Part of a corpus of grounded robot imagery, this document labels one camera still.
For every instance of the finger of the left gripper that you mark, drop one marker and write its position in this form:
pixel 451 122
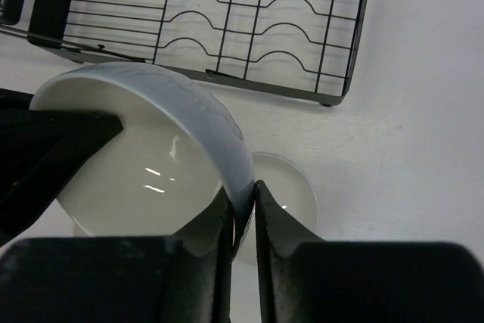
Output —
pixel 41 150

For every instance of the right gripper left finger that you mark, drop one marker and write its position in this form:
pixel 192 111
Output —
pixel 183 277

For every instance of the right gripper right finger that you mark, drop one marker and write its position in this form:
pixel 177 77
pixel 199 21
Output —
pixel 303 278

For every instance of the light blue bowl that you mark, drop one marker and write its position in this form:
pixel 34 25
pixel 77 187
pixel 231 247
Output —
pixel 179 145
pixel 289 186

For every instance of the black wire dish rack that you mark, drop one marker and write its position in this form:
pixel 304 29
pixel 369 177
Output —
pixel 302 49

